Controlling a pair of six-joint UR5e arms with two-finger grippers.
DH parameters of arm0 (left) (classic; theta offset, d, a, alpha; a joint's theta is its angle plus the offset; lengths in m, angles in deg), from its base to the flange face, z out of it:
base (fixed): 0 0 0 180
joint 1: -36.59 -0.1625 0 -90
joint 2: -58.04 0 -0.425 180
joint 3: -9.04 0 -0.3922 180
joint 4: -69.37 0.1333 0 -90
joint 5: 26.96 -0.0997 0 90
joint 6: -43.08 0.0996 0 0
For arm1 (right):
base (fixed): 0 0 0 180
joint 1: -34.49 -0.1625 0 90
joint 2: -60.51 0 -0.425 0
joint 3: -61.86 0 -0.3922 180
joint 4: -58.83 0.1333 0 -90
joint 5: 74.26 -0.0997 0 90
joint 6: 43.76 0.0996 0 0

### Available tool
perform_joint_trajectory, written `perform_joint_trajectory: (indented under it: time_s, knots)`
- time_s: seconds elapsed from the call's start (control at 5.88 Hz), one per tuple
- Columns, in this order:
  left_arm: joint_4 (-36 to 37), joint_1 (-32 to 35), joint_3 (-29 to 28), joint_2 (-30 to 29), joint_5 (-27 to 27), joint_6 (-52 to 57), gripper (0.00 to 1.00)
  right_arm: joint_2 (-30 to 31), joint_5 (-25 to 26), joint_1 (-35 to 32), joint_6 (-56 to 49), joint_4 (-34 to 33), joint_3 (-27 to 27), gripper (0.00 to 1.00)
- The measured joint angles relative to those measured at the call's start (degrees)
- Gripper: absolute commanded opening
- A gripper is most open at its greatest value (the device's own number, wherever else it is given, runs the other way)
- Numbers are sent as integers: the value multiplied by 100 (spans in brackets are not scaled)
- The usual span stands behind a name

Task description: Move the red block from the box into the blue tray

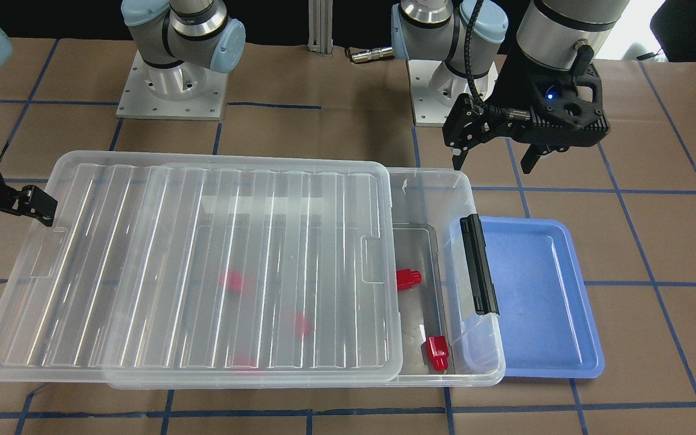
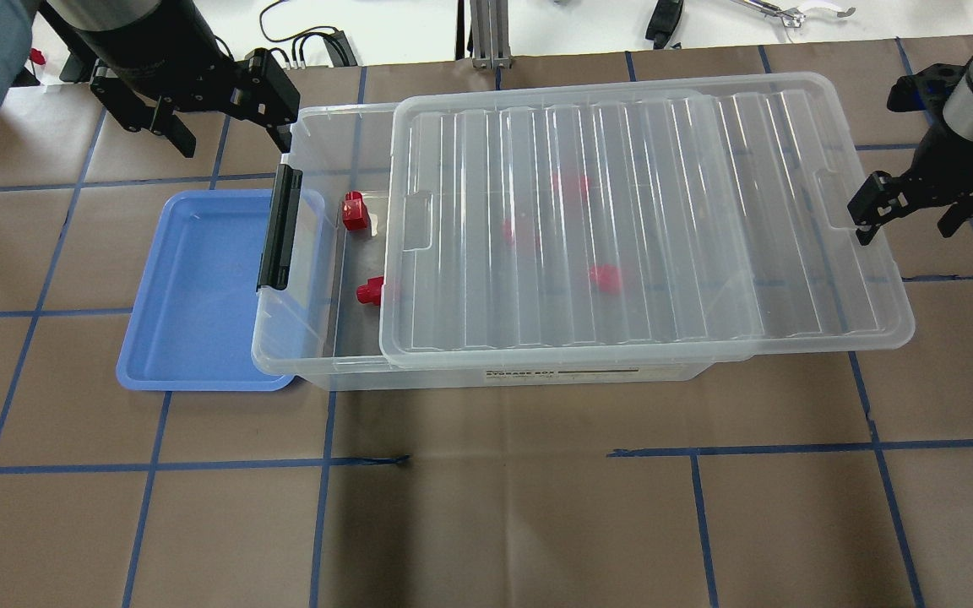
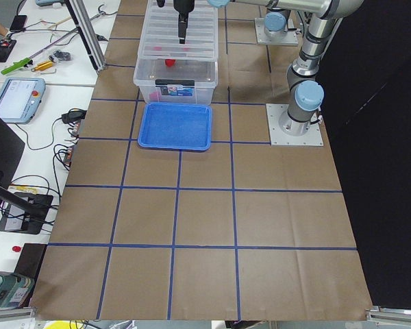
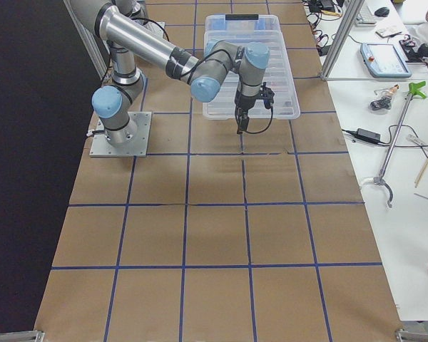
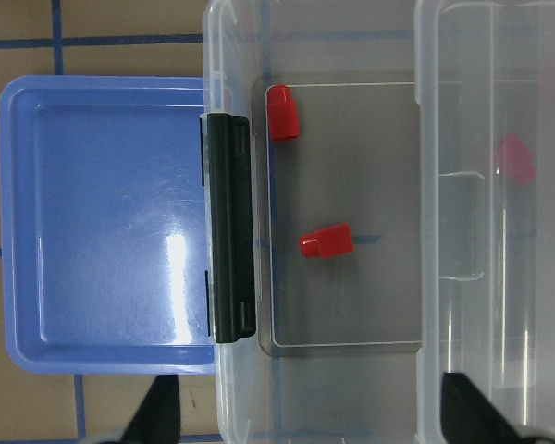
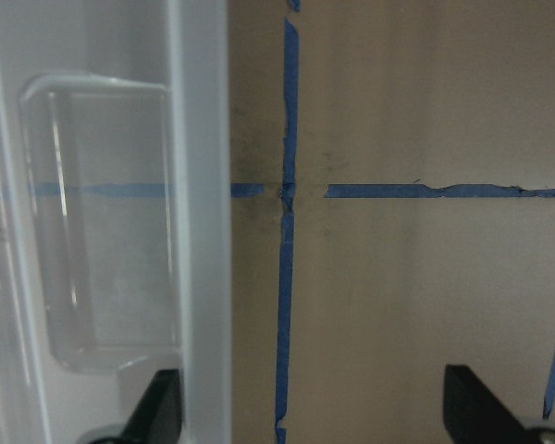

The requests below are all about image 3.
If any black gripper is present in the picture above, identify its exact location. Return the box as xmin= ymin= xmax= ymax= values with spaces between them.
xmin=173 ymin=0 xmax=194 ymax=44

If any clear plastic box lid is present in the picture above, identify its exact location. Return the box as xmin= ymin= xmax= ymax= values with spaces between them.
xmin=138 ymin=1 xmax=219 ymax=62

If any clear plastic storage box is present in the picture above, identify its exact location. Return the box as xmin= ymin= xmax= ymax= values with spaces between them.
xmin=133 ymin=59 xmax=218 ymax=105

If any blue plastic tray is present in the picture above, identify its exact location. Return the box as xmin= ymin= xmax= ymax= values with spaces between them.
xmin=138 ymin=102 xmax=212 ymax=151

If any black power adapter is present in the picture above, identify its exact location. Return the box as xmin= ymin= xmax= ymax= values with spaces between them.
xmin=61 ymin=109 xmax=87 ymax=124

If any yellow cylinder tool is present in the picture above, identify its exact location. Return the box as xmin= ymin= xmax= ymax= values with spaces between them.
xmin=31 ymin=60 xmax=54 ymax=72

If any black smartphone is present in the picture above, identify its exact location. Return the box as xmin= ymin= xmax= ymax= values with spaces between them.
xmin=10 ymin=14 xmax=27 ymax=32

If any teach pendant tablet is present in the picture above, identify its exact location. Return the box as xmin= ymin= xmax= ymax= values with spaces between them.
xmin=0 ymin=77 xmax=46 ymax=124

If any black monitor stand base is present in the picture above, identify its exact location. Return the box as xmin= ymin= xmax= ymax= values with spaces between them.
xmin=0 ymin=192 xmax=53 ymax=234

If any black box latch handle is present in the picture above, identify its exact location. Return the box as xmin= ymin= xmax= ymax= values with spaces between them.
xmin=155 ymin=79 xmax=195 ymax=87

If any aluminium frame post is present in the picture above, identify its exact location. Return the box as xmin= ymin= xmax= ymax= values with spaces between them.
xmin=64 ymin=0 xmax=105 ymax=72

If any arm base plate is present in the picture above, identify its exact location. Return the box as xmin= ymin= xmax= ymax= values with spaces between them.
xmin=266 ymin=103 xmax=323 ymax=147
xmin=254 ymin=18 xmax=299 ymax=47

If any green handled tool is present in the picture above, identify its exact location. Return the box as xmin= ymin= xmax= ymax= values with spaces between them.
xmin=1 ymin=58 xmax=32 ymax=75

